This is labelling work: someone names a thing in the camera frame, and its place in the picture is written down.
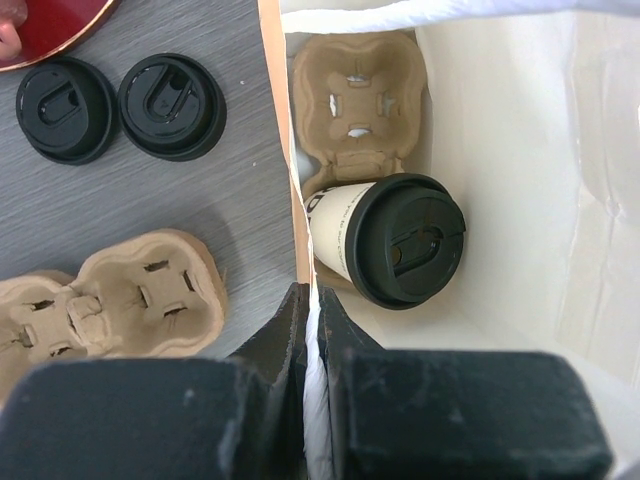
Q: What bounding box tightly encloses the brown paper bag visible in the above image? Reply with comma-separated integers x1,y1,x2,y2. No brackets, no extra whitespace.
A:
258,1,639,479

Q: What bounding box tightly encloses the stack of black lids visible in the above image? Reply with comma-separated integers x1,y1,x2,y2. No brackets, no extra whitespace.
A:
117,53,227,162

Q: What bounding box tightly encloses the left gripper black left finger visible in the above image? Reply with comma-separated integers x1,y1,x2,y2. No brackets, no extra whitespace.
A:
1,283,309,479

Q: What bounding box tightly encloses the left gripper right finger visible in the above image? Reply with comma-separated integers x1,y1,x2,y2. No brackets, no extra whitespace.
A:
319,289,614,479

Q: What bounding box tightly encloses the single black lid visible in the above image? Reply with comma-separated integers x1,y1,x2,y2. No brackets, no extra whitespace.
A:
16,56,118,166

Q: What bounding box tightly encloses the small pink-handled mug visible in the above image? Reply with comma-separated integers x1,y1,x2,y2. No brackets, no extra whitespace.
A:
1,0,28,61

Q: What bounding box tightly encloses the red round plate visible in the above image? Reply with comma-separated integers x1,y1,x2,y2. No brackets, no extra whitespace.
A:
1,0,119,72

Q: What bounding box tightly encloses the beige pulp cup carrier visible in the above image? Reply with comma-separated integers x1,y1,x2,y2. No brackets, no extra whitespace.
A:
291,30,429,289

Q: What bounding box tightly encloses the white paper cup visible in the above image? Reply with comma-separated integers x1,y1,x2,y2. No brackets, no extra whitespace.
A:
305,182,374,289

